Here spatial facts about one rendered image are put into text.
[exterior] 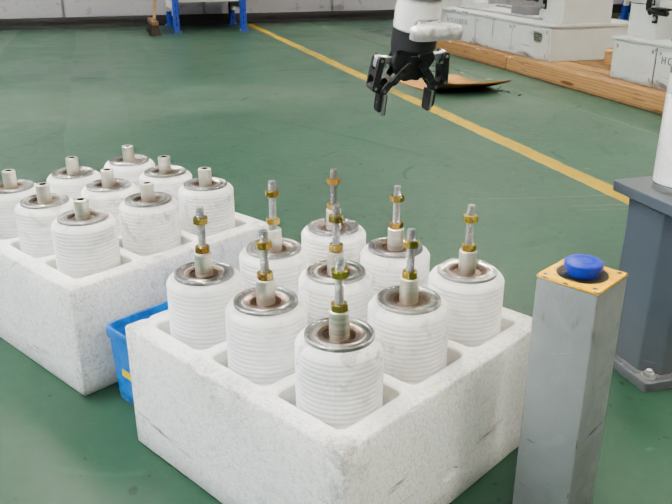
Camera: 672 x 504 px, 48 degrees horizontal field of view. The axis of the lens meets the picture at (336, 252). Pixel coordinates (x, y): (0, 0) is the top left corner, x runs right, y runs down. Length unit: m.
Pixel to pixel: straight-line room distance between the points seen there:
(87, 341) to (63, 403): 0.10
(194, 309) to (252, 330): 0.11
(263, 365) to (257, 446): 0.09
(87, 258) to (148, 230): 0.11
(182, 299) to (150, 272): 0.28
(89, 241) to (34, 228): 0.14
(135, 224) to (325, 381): 0.56
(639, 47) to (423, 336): 2.91
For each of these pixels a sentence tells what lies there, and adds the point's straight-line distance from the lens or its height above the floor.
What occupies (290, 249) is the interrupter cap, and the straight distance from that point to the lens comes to 1.03.
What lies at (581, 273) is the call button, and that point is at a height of 0.32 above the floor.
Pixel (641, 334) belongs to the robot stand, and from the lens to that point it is 1.26.
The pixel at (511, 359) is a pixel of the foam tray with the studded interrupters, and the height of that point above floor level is 0.16.
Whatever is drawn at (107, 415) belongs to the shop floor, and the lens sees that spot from 1.18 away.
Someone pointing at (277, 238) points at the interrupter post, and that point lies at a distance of 1.02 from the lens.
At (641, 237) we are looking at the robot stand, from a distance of 1.23.
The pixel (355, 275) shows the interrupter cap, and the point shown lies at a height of 0.25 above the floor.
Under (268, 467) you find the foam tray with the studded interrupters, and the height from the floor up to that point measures 0.10.
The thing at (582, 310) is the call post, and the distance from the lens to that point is 0.81.
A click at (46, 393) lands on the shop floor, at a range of 1.26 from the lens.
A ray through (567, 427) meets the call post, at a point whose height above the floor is 0.15.
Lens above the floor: 0.63
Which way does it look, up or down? 22 degrees down
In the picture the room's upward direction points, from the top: straight up
